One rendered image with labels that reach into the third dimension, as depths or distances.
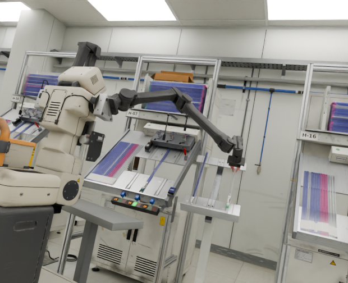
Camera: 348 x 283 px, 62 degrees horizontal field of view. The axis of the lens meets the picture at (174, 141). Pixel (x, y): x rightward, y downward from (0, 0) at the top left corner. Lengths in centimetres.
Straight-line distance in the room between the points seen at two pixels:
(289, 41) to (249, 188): 195
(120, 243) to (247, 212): 184
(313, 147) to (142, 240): 148
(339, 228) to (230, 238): 212
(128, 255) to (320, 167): 154
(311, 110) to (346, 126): 32
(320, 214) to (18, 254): 152
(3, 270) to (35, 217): 20
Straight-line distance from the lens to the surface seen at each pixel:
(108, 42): 502
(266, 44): 416
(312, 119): 247
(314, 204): 193
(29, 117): 314
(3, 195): 117
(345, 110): 232
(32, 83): 341
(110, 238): 247
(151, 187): 201
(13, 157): 134
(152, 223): 228
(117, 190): 205
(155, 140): 234
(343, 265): 215
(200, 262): 199
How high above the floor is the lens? 93
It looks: 5 degrees up
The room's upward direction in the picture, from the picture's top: 11 degrees clockwise
